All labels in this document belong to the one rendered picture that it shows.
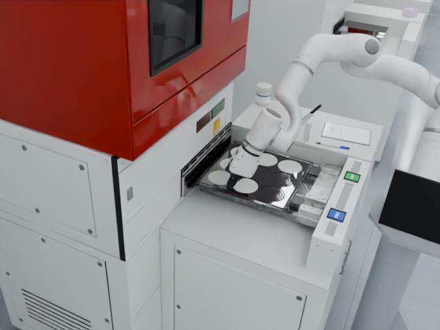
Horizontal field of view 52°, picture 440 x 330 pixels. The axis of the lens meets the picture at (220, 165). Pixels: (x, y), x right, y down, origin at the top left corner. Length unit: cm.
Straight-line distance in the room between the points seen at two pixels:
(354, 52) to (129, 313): 122
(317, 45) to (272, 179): 54
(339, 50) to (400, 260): 85
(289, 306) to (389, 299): 60
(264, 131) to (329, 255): 47
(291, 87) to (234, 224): 54
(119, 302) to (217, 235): 42
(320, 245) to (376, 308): 72
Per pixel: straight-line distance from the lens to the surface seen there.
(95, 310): 187
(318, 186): 185
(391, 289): 207
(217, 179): 178
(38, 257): 189
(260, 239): 165
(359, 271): 283
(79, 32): 122
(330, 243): 148
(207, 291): 176
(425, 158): 180
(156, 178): 154
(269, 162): 192
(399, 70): 179
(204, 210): 175
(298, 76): 166
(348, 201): 167
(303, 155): 198
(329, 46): 172
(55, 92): 135
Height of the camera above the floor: 191
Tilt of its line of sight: 33 degrees down
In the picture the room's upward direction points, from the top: 4 degrees clockwise
